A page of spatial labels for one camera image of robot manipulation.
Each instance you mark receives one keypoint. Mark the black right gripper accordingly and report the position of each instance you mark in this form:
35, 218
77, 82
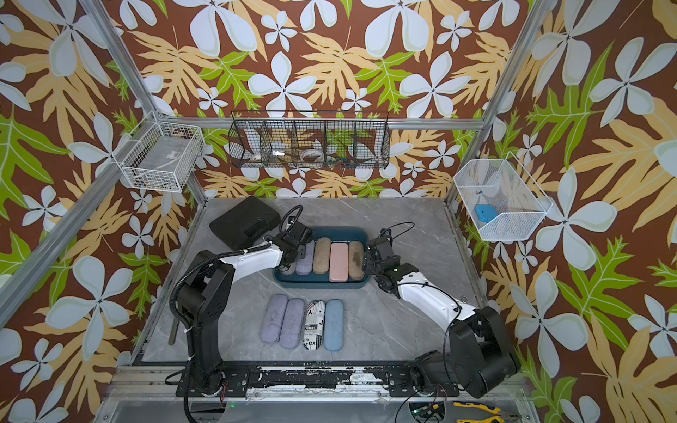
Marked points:
368, 262

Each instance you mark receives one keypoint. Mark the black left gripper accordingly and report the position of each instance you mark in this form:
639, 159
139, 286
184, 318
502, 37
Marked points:
281, 241

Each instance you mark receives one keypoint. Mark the stained tan glasses case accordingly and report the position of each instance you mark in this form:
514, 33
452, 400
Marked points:
356, 256

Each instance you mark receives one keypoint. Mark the grey fabric glasses case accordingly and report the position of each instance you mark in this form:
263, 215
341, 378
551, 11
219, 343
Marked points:
288, 270

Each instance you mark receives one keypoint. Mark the tan fabric glasses case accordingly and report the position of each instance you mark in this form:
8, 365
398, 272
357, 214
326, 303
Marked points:
322, 256

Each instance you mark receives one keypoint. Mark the pink hard glasses case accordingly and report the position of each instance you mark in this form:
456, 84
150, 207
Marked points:
339, 263

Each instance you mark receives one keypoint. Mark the light blue glasses case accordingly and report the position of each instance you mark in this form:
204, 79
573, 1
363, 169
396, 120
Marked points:
334, 325

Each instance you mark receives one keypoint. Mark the lilac fabric glasses case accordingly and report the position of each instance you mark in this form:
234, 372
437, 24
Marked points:
304, 265

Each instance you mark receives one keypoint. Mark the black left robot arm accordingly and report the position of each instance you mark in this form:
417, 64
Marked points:
200, 297

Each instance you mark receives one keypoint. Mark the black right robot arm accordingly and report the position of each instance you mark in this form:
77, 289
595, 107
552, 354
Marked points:
477, 354

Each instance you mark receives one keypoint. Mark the teal plastic storage box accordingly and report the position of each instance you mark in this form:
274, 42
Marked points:
315, 281

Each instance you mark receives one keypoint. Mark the white striped glasses case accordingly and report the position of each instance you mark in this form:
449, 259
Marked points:
313, 330

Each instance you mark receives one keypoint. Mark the black plastic tool case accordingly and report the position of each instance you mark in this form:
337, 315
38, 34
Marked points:
245, 223

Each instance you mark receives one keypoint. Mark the blue item in basket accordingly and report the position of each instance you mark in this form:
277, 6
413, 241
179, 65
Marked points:
486, 213

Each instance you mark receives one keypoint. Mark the white mesh basket right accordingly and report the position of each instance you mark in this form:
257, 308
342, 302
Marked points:
521, 202

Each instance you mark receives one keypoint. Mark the brown hex key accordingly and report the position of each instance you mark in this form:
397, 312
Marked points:
173, 331

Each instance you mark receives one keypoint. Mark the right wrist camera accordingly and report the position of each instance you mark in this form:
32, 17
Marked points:
385, 236

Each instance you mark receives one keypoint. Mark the black wire basket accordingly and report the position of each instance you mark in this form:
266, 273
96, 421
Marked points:
309, 138

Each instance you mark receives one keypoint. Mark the white wire basket left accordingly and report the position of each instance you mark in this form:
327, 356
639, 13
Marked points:
160, 154

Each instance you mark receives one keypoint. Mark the yellow handled pliers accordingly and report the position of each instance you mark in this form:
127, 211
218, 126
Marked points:
481, 413

